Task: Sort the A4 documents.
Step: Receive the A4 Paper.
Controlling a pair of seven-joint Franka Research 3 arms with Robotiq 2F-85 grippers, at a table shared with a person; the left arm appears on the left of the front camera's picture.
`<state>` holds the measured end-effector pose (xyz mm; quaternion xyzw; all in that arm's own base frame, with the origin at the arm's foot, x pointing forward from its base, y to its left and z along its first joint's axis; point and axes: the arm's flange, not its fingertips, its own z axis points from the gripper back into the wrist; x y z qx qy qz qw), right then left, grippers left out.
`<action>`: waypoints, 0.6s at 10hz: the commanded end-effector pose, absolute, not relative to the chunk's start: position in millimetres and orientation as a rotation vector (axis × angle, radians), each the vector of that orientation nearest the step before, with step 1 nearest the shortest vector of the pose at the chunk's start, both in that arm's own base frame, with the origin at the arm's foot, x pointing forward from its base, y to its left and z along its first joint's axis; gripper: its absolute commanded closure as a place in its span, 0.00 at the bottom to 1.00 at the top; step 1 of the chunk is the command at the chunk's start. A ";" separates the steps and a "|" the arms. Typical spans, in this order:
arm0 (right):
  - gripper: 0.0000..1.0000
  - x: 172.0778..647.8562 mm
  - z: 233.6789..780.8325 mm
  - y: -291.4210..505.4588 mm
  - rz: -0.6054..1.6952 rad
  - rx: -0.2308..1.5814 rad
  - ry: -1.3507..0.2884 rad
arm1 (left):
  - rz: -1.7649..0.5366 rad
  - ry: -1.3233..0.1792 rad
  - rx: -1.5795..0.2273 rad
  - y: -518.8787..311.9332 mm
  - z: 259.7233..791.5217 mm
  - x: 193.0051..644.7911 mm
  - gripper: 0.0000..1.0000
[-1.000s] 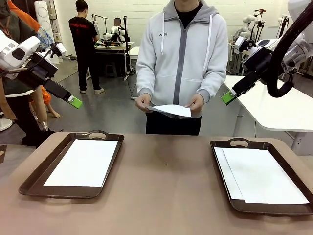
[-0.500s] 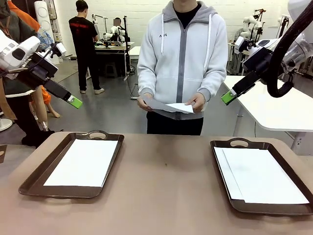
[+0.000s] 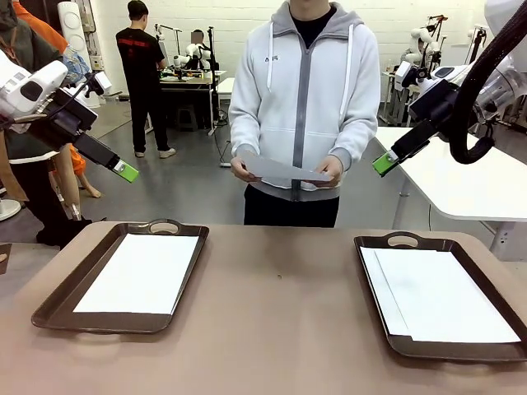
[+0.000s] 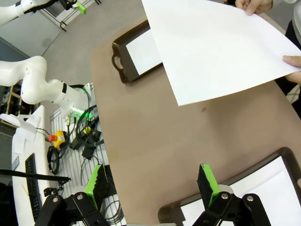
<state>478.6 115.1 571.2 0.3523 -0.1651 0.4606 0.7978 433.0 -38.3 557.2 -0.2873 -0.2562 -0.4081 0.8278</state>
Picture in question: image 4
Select small black coiled cable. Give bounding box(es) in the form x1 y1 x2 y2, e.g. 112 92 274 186
46 145 61 175

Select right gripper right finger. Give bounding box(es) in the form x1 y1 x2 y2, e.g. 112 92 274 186
192 162 272 226

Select brown plastic serving tray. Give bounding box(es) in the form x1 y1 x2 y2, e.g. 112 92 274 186
111 20 164 84
157 147 301 226

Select black cable coil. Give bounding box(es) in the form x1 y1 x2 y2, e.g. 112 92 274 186
75 105 104 151

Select yellow emergency stop box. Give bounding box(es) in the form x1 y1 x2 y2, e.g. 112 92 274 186
48 130 67 149

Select black flat adapter block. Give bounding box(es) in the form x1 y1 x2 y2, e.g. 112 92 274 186
81 147 96 158

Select wooden shelf frame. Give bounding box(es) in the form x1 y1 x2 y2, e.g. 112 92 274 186
3 88 27 115

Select slotted aluminium base plate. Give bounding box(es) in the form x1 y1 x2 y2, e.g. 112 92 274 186
50 82 125 224

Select black computer keyboard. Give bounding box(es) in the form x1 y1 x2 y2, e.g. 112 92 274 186
24 153 43 222

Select black enabling pendant yellow label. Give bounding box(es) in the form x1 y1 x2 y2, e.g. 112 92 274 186
70 126 103 150

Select white A4 paper sheet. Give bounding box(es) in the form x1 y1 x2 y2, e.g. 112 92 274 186
141 0 301 107
180 155 301 226
126 30 163 76

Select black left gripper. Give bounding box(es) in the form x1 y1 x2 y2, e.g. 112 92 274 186
58 0 87 15

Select person in grey sweatshirt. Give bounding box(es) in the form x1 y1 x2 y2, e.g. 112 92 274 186
274 0 301 104

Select person's left hand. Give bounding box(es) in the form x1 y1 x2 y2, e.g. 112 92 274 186
282 55 301 84

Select black metal rod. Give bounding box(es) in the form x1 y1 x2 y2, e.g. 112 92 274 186
0 168 71 182

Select white desk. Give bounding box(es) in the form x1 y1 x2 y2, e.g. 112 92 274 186
10 105 51 226

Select loose black cable loops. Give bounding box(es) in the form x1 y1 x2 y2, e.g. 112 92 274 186
81 155 125 224

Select person's right hand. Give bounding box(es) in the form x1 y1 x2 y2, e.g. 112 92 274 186
235 0 275 16

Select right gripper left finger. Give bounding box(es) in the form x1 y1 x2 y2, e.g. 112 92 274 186
35 163 110 226

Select white monitor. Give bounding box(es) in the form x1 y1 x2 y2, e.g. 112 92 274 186
0 113 36 142

